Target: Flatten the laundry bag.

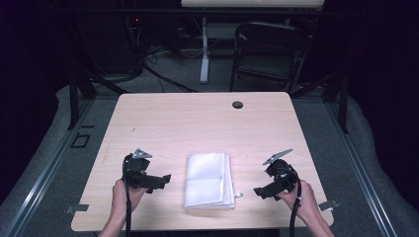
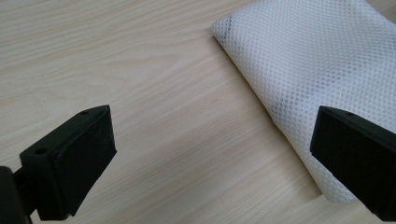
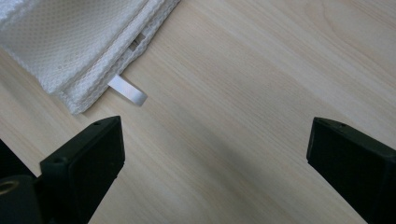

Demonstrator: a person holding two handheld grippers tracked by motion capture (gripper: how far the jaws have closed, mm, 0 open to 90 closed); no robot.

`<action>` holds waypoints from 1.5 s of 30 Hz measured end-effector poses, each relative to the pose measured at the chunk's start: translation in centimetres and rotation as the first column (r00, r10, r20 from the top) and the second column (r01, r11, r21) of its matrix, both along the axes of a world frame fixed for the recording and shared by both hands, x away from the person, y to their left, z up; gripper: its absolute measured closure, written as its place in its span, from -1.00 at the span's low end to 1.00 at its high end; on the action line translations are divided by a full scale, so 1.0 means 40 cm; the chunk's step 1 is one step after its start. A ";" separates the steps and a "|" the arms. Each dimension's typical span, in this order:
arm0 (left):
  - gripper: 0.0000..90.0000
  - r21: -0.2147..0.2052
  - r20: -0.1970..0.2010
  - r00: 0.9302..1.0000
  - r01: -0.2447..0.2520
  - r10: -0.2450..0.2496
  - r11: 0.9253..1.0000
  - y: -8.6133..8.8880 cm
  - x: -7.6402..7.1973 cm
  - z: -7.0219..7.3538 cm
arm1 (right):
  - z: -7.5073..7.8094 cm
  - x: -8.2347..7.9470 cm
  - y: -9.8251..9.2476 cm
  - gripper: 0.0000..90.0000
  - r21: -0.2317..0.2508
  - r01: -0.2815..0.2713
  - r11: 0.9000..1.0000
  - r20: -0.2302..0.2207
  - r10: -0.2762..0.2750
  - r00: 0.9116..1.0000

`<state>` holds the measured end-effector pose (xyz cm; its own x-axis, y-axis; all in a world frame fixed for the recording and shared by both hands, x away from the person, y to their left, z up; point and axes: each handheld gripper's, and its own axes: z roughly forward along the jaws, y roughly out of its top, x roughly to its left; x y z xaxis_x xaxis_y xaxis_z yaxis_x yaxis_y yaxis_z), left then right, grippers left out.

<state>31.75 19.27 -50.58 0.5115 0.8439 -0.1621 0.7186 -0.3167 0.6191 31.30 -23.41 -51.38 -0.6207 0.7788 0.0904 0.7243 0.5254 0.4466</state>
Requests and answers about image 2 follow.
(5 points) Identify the white mesh laundry bag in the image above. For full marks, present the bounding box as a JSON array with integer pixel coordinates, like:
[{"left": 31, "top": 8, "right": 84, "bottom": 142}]
[{"left": 211, "top": 0, "right": 396, "bottom": 203}]

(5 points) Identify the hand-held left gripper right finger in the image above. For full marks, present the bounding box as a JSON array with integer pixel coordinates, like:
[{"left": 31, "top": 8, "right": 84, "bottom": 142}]
[{"left": 310, "top": 105, "right": 396, "bottom": 222}]

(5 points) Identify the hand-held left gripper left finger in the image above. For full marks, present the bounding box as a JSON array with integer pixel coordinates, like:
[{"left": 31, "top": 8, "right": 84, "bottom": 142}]
[{"left": 12, "top": 105, "right": 118, "bottom": 222}]

